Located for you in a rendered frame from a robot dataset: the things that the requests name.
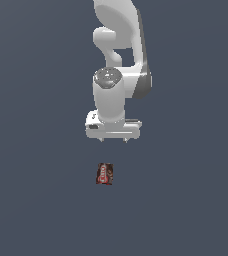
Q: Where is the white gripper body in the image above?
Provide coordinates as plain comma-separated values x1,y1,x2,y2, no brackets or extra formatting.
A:
84,109,143,140

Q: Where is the small red brown box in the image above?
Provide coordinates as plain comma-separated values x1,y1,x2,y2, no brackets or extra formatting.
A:
96,162,115,186

